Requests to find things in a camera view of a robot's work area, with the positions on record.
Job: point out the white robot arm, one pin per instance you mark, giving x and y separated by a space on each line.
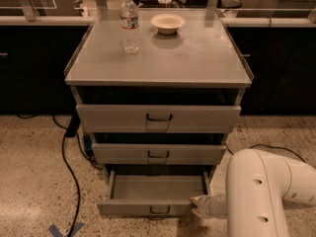
259 186

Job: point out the black power strip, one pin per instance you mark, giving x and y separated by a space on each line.
73 126

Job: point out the grey drawer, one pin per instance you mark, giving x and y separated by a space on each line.
154 118
154 190
160 154

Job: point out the dark counter with white top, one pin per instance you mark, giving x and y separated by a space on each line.
35 60

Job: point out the blue tape floor mark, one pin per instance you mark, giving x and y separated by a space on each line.
54 231

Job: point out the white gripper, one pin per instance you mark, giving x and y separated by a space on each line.
206 205

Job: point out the white paper bowl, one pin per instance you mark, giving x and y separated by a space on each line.
167 24

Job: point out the grey drawer cabinet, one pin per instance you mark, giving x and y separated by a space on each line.
196 66

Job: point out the clear plastic water bottle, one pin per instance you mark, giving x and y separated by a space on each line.
128 15

